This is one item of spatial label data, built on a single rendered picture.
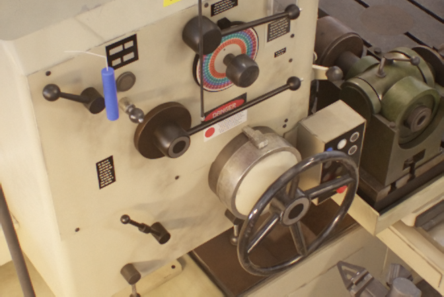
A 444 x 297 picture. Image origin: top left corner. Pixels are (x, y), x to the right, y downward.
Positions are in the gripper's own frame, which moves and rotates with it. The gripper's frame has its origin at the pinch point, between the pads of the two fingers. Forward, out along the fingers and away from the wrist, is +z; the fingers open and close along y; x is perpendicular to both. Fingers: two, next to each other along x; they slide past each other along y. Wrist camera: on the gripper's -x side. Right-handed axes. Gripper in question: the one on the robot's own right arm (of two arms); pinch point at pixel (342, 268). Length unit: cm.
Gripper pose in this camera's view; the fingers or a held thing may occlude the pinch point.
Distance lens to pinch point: 219.4
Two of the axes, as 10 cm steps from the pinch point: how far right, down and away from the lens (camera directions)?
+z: -5.9, -5.6, 5.8
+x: -7.4, 6.6, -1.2
